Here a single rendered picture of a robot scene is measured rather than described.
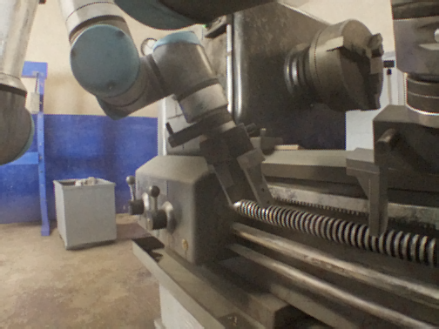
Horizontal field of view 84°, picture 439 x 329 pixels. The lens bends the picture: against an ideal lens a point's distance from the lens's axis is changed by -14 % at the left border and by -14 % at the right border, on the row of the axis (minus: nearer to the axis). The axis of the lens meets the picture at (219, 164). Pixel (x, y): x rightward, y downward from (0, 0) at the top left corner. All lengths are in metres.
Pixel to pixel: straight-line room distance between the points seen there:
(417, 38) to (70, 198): 2.49
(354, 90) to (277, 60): 0.25
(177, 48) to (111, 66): 0.18
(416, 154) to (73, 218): 2.49
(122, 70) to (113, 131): 3.60
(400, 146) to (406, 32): 0.10
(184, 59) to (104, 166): 3.48
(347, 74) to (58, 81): 3.62
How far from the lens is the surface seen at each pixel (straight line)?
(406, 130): 0.28
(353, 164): 0.32
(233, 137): 0.49
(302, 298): 0.72
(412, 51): 0.25
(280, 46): 0.89
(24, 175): 3.91
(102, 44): 0.39
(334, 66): 0.74
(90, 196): 2.58
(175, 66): 0.52
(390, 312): 0.50
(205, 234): 0.74
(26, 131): 0.68
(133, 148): 4.03
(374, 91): 0.83
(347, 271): 0.50
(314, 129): 0.95
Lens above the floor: 0.85
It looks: 3 degrees down
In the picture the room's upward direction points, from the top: straight up
